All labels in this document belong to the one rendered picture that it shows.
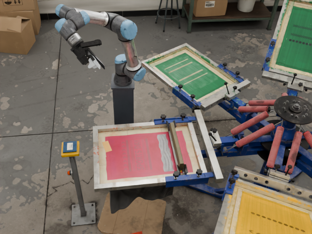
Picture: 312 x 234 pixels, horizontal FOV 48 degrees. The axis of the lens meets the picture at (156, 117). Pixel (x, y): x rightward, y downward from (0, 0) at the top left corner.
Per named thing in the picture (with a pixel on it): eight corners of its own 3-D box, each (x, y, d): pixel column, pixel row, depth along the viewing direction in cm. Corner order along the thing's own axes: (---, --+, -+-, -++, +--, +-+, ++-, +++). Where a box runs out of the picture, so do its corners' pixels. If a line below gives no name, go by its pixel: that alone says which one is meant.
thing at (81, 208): (71, 226, 321) (54, 160, 254) (72, 205, 336) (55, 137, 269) (95, 223, 324) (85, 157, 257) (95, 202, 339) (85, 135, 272)
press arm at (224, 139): (211, 147, 263) (211, 143, 260) (209, 142, 268) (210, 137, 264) (233, 146, 266) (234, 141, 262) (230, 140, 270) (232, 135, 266)
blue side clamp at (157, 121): (154, 129, 282) (154, 123, 277) (153, 125, 285) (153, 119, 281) (191, 126, 286) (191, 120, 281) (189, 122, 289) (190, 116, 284)
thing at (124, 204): (113, 214, 272) (110, 182, 243) (113, 210, 275) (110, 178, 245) (171, 208, 278) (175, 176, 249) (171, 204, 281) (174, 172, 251)
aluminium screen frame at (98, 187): (94, 192, 237) (94, 189, 234) (93, 129, 278) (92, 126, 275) (208, 181, 247) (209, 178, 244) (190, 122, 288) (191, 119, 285)
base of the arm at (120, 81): (113, 74, 288) (113, 64, 281) (132, 74, 289) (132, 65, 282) (113, 86, 278) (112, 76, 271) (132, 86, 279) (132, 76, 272)
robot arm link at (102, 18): (113, 10, 243) (56, -2, 203) (124, 16, 238) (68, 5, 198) (108, 26, 247) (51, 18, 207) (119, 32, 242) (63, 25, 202)
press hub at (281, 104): (239, 228, 326) (282, 126, 232) (227, 192, 353) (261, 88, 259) (279, 223, 331) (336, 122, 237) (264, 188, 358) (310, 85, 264)
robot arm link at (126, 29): (134, 68, 276) (120, 11, 232) (148, 76, 270) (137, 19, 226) (124, 77, 272) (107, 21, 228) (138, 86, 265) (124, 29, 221)
